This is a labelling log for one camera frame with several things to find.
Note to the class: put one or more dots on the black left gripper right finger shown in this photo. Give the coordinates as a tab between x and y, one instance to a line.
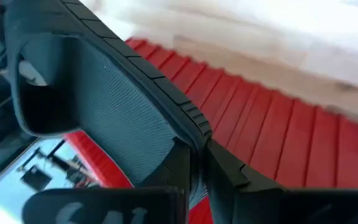
291	208

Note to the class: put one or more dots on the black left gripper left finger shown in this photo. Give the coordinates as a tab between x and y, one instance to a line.
104	205

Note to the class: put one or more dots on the black slide sandal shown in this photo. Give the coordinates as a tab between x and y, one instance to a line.
120	109

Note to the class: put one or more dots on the red plastic bin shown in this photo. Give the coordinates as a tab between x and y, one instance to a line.
275	140

